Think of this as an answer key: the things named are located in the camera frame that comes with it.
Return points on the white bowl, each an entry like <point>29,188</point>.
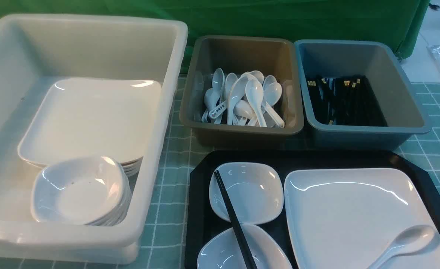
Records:
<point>223,252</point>
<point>255,191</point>

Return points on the black chopstick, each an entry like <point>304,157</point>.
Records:
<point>239,234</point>

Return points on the large white square plate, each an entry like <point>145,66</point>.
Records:
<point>345,218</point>

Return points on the white spoon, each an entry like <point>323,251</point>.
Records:
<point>411,240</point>

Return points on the stack of white bowls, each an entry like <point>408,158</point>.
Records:
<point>91,190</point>

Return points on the green checked tablecloth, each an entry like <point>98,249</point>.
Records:
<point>163,240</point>

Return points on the stack of white square plates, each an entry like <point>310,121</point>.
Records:
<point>80,117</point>

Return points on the large white plastic tub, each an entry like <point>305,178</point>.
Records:
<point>35,48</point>

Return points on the black serving tray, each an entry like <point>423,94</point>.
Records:
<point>203,224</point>

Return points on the pile of white spoons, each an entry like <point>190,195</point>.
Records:
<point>246,100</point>

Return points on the brown plastic spoon bin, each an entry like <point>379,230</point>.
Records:
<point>238,54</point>

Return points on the bundle of black chopsticks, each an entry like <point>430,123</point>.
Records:
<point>345,101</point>

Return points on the blue plastic chopstick bin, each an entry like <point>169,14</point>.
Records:
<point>392,88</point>

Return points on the green backdrop cloth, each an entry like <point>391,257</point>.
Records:
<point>395,23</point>

